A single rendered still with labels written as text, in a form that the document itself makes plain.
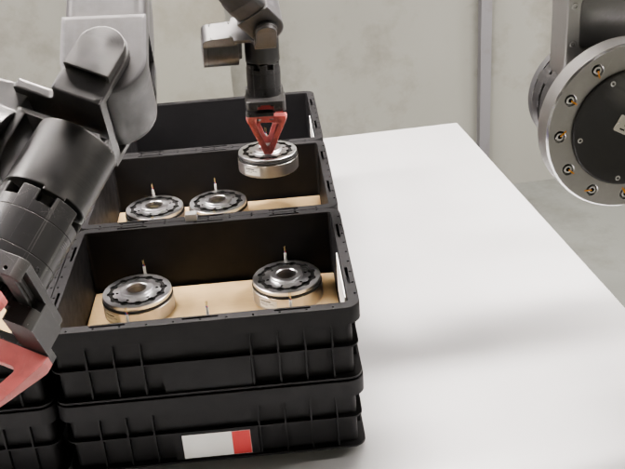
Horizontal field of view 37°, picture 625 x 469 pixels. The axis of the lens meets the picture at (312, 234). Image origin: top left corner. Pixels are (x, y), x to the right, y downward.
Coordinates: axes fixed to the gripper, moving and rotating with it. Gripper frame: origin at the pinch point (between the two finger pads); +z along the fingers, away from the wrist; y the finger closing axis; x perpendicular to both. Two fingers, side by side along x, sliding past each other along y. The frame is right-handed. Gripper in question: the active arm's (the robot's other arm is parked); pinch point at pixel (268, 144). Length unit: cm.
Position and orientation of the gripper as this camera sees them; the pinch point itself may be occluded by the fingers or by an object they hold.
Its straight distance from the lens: 159.6
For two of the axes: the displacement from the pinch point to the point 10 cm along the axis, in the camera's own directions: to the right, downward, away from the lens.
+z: 0.4, 9.1, 4.2
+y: 0.7, 4.2, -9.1
